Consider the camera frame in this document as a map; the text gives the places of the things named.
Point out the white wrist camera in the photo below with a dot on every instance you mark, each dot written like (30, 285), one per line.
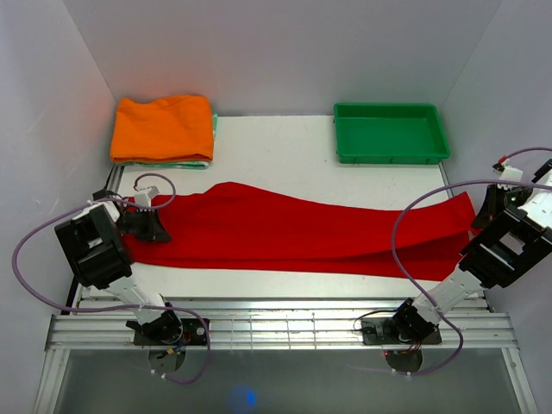
(144, 197)
(508, 176)

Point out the green plastic tray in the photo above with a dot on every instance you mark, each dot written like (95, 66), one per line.
(389, 134)

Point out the folded light green garment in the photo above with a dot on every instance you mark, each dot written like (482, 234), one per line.
(207, 164)

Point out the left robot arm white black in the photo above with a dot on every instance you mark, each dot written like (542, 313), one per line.
(93, 244)

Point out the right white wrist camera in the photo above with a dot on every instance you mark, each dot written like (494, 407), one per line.
(508, 176)

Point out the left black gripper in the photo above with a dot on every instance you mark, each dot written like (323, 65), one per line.
(154, 231)

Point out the aluminium rail frame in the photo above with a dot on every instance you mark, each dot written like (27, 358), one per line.
(263, 311)

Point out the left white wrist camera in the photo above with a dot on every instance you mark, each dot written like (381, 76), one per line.
(144, 197)

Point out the folded orange trousers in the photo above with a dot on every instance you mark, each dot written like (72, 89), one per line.
(191, 104)

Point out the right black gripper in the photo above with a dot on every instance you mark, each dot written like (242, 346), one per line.
(488, 210)

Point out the red trousers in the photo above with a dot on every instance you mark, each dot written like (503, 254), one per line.
(236, 226)

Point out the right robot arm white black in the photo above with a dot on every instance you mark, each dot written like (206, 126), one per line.
(513, 235)

